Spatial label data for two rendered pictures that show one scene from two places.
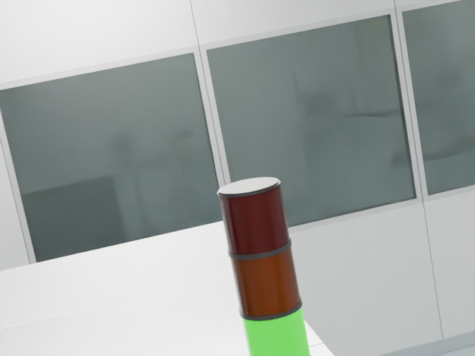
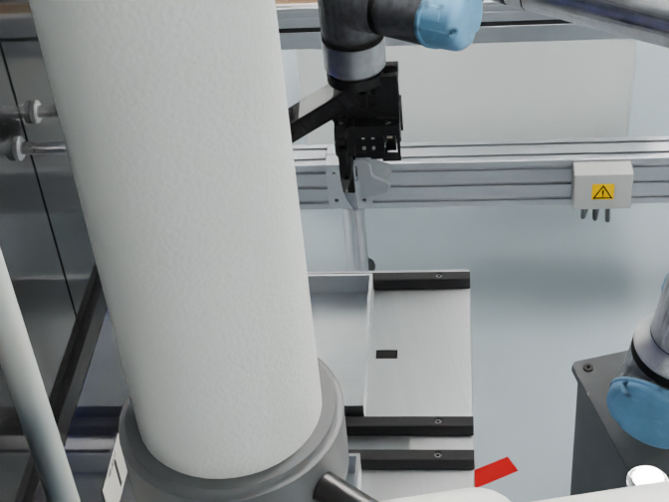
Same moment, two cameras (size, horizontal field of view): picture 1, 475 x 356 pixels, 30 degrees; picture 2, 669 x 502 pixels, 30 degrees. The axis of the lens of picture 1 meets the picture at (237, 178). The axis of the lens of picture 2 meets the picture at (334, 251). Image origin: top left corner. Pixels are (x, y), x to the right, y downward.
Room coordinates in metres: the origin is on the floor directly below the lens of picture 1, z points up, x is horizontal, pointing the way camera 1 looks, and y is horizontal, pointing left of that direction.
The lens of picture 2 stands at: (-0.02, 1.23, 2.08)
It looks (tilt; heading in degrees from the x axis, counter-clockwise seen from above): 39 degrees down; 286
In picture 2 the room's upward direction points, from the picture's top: 6 degrees counter-clockwise
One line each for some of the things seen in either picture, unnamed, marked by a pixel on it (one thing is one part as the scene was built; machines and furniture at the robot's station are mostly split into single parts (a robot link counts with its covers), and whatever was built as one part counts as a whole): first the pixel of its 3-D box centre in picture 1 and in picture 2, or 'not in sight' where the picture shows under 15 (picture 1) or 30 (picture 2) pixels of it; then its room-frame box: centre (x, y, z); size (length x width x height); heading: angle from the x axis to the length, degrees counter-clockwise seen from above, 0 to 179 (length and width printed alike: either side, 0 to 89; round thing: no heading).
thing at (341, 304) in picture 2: not in sight; (246, 346); (0.47, 0.06, 0.90); 0.34 x 0.26 x 0.04; 9
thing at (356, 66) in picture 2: not in sight; (353, 52); (0.30, -0.03, 1.31); 0.08 x 0.08 x 0.05
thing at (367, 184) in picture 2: not in sight; (367, 186); (0.30, -0.02, 1.13); 0.06 x 0.03 x 0.09; 8
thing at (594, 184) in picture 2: not in sight; (601, 185); (0.02, -0.91, 0.50); 0.12 x 0.05 x 0.09; 9
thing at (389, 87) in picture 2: not in sight; (364, 110); (0.30, -0.03, 1.23); 0.09 x 0.08 x 0.12; 8
